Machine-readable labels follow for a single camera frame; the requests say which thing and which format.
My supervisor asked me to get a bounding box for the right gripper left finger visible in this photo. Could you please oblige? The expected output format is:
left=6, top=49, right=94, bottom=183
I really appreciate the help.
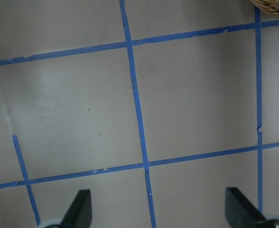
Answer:
left=61, top=190, right=93, bottom=228

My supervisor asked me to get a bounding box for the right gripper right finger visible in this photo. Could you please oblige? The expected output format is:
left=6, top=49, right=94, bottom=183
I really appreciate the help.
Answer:
left=225, top=187, right=270, bottom=228

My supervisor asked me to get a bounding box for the woven wicker basket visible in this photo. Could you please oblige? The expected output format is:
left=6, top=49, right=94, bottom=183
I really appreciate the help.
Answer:
left=251, top=0, right=279, bottom=19

